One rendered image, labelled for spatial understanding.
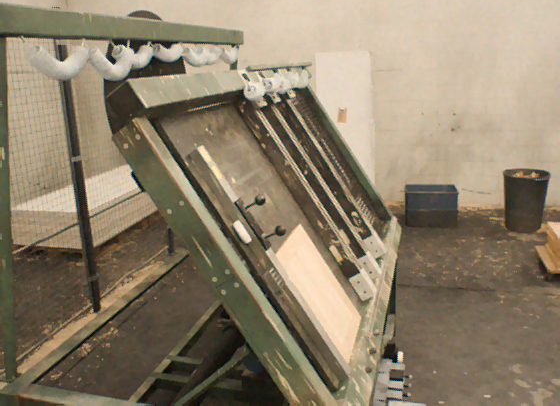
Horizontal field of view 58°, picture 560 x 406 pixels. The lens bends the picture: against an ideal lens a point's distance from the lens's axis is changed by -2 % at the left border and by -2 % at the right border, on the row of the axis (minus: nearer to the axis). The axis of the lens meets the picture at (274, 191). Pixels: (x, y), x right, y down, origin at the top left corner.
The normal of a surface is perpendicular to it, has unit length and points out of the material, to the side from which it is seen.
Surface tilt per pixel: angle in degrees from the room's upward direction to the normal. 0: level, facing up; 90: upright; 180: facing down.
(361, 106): 90
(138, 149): 90
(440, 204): 90
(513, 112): 90
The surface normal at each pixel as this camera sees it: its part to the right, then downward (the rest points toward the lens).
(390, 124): -0.27, 0.25
